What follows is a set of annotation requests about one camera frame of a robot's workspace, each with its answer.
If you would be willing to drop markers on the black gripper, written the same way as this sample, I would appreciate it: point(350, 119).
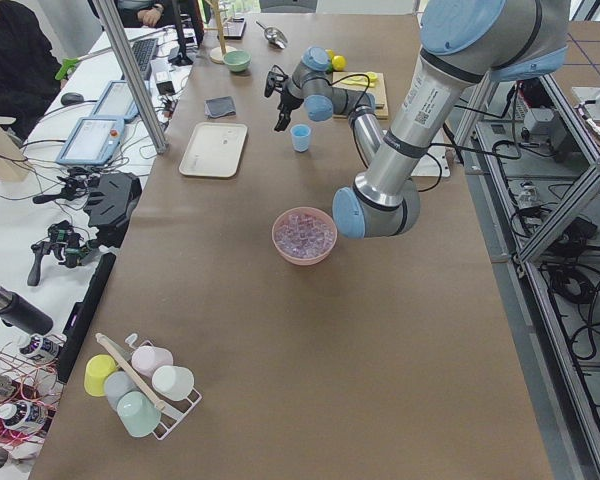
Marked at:
point(288, 100)

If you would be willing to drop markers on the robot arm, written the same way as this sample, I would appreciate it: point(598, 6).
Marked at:
point(461, 42)

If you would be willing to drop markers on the light blue cup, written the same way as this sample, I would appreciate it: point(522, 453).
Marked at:
point(301, 135)

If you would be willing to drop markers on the steel ice scoop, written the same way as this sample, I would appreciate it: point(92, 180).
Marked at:
point(274, 36)

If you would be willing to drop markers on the clear ice cube pile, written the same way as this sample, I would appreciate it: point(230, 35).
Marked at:
point(303, 236)

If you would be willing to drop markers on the pink cup on rack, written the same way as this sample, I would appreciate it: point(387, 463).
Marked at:
point(146, 359)

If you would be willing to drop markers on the white cup on rack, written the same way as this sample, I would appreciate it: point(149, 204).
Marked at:
point(173, 382)

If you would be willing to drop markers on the yellow cup on rack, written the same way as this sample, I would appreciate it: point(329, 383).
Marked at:
point(97, 370)

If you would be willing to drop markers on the grey cup on rack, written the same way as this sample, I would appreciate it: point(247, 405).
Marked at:
point(116, 386)

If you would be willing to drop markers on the white cup drying rack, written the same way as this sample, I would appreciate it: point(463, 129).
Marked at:
point(172, 412)

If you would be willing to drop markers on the mint cup on rack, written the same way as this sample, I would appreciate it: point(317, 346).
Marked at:
point(138, 414)

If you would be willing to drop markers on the grey folded cloth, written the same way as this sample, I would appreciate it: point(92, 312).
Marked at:
point(220, 107)

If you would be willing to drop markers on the mint green bowl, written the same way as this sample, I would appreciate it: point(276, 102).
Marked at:
point(237, 61)

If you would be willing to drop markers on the upper whole yellow lemon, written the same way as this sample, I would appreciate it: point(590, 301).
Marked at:
point(338, 63)

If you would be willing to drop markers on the yellow plastic knife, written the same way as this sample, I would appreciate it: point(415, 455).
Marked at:
point(355, 80)

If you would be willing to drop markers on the cream rabbit tray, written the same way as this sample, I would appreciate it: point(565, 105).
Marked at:
point(214, 150)

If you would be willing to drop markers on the wooden glass rack stand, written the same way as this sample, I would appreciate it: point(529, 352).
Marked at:
point(218, 53)

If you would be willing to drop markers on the wooden cutting board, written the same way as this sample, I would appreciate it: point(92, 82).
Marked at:
point(376, 89)

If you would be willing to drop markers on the pink bowl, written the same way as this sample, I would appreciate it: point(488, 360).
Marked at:
point(318, 213)

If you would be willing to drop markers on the black keyboard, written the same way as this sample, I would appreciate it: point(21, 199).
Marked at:
point(144, 51)

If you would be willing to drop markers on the upper blue teach pendant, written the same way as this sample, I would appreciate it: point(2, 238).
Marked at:
point(116, 100)

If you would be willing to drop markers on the blue teach pendant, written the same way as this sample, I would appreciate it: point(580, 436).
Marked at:
point(92, 142)
point(116, 100)

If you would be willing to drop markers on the lower blue teach pendant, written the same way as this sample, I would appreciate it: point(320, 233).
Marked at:
point(92, 142)

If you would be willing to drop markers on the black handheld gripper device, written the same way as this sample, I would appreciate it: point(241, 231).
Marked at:
point(65, 244)

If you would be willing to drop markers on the seated person in black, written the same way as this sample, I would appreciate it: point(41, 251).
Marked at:
point(27, 68)

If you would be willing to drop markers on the black flat bar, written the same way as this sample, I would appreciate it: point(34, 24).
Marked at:
point(80, 319)

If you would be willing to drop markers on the black thermos bottle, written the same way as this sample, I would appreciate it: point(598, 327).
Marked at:
point(17, 312)

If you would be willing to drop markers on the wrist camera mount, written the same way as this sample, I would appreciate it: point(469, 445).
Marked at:
point(275, 82)

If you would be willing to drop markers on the aluminium frame post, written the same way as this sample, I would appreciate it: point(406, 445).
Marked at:
point(116, 34)

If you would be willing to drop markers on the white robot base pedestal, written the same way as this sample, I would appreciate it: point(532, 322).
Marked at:
point(433, 164)

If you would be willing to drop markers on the black bracket plate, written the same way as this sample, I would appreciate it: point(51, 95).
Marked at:
point(110, 203)

